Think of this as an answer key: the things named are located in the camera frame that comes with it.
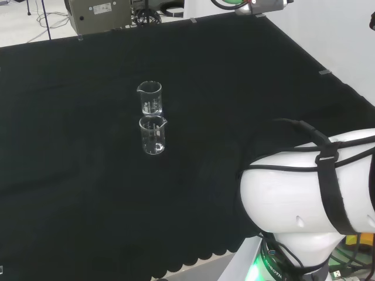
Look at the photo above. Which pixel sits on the grey equipment case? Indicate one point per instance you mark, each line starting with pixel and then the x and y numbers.
pixel 99 14

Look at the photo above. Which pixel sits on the white mounting plate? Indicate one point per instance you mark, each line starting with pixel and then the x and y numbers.
pixel 249 257

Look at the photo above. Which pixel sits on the dark thin pole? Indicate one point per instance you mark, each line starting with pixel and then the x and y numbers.
pixel 45 17

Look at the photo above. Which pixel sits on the clear glass beaker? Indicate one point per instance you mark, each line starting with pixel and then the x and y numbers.
pixel 152 106
pixel 153 146

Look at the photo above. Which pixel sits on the black table cloth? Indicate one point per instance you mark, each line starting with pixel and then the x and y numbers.
pixel 88 175

